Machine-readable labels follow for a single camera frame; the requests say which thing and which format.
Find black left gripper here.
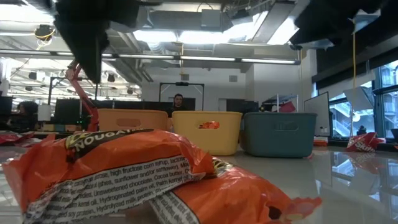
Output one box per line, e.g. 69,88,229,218
54,0,141,83

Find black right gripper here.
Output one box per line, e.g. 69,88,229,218
289,9,352,46

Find orange plastic bin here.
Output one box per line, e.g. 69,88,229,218
97,108,172,138

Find red Skittles candy packet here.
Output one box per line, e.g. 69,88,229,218
346,131,387,153
0,130,35,146
14,136,43,148

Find orange candy bar packet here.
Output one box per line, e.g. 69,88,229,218
1,128,215,224
198,121,221,130
149,158,323,224

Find teal plastic bin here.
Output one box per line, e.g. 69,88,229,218
241,111,318,159

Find yellow plastic bin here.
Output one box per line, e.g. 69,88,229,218
171,110,244,157

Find red desk lamp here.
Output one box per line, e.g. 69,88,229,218
65,60,100,133

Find long ceiling light strip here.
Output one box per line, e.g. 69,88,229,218
0,49,75,62
118,54,301,65

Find black office partition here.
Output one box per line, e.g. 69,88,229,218
54,98,174,131

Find white hanging panel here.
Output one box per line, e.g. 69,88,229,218
343,86,376,112

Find person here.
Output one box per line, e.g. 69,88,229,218
17,101,40,131
169,93,189,118

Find metal shelf rack red bins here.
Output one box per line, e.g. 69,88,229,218
261,94,300,113

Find whiteboard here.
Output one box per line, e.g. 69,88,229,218
303,91,331,138

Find grey ceiling box unit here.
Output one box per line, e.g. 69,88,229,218
200,8,224,29

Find silver spiral ceiling duct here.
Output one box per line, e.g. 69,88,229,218
102,27,147,83

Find black ceiling device yellow cable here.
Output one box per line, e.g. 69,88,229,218
33,24,57,50

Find black aluminium table frame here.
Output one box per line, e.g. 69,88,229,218
317,139,398,153

